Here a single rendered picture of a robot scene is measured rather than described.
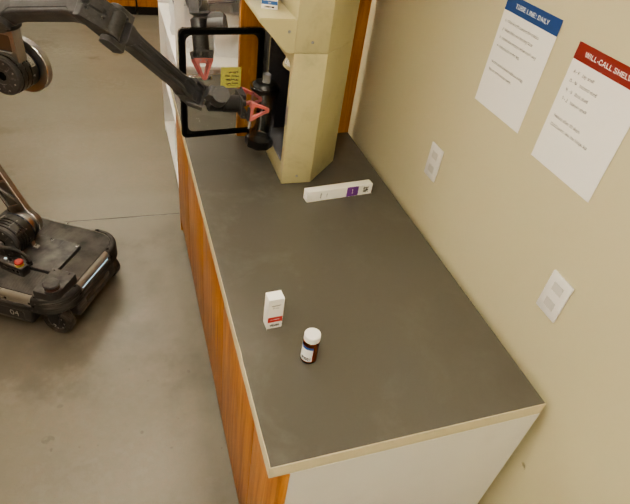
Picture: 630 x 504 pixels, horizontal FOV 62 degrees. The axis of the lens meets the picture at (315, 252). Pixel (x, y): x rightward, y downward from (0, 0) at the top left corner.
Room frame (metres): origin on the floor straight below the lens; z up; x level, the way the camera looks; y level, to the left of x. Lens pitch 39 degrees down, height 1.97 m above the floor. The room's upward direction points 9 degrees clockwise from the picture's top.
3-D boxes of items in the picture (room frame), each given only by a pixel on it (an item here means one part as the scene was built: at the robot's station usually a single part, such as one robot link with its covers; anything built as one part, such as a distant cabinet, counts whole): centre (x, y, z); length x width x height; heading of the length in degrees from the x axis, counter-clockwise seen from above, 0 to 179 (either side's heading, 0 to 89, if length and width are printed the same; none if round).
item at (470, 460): (1.63, 0.10, 0.45); 2.05 x 0.67 x 0.90; 24
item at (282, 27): (1.74, 0.28, 1.46); 0.32 x 0.11 x 0.10; 24
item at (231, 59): (1.82, 0.43, 1.19); 0.30 x 0.01 x 0.40; 120
